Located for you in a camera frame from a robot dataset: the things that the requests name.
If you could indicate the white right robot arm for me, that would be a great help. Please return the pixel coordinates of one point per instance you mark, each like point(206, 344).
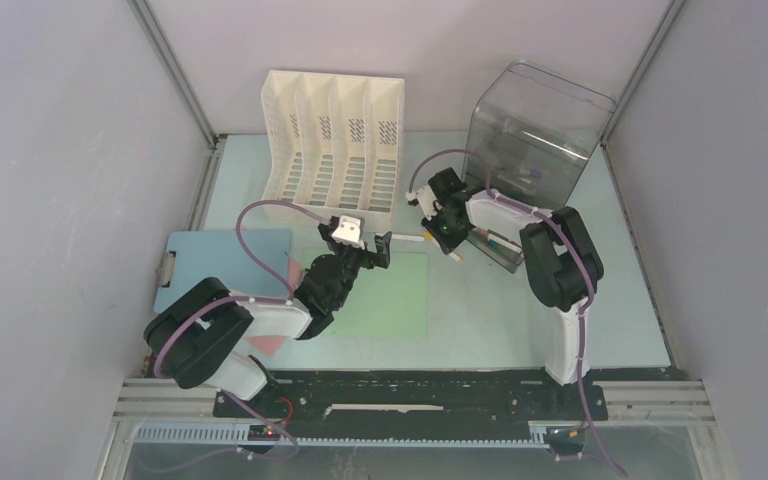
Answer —
point(561, 262)

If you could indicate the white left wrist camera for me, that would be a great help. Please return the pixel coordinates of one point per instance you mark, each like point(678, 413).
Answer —
point(348, 230)

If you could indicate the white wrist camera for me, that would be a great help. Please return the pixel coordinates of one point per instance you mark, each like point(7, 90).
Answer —
point(426, 199)
point(348, 230)

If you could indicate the pink paper sheet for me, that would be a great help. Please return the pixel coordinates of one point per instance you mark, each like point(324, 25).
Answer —
point(269, 345)

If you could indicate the green clipboard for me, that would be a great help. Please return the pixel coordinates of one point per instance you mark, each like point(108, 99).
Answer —
point(387, 303)

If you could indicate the transparent grey drawer box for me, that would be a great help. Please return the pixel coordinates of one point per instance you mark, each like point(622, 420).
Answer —
point(534, 119)

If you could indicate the red capped white marker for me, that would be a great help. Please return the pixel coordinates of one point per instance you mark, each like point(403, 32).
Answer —
point(504, 244)

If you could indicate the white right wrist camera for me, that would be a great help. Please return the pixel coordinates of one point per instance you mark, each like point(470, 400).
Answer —
point(426, 199)

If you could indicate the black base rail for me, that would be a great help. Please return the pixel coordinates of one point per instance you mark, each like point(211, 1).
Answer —
point(423, 405)

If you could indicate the white marker pen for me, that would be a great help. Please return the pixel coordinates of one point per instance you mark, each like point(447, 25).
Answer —
point(407, 237)

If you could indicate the blue clipboard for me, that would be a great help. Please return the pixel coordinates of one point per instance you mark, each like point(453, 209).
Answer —
point(192, 256)

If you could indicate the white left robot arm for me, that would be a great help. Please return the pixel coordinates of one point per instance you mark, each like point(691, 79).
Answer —
point(195, 340)

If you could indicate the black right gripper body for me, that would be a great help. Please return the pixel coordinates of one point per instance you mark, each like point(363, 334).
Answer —
point(447, 234)

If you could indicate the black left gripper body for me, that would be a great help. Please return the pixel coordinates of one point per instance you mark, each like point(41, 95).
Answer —
point(351, 260)

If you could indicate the white file organizer rack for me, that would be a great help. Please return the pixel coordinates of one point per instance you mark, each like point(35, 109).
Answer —
point(336, 143)

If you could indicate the yellow capped pen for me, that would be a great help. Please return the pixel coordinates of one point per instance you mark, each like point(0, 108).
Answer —
point(455, 257)

